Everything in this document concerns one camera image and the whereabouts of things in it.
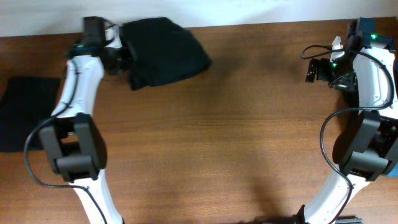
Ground black trousers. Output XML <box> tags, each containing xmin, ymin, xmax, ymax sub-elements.
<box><xmin>121</xmin><ymin>17</ymin><xmax>211</xmax><ymax>90</ymax></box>

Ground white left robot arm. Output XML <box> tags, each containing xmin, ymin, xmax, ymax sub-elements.
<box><xmin>39</xmin><ymin>16</ymin><xmax>124</xmax><ymax>223</ymax></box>

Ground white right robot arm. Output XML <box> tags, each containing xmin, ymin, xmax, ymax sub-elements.
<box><xmin>291</xmin><ymin>17</ymin><xmax>397</xmax><ymax>223</ymax></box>

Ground black folded garment left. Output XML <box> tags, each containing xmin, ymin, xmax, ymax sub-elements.
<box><xmin>1</xmin><ymin>76</ymin><xmax>60</xmax><ymax>152</ymax></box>

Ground blue striped garment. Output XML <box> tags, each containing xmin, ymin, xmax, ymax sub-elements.
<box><xmin>387</xmin><ymin>164</ymin><xmax>398</xmax><ymax>178</ymax></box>

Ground black base bracket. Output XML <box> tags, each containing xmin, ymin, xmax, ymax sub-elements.
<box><xmin>264</xmin><ymin>216</ymin><xmax>364</xmax><ymax>224</ymax></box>

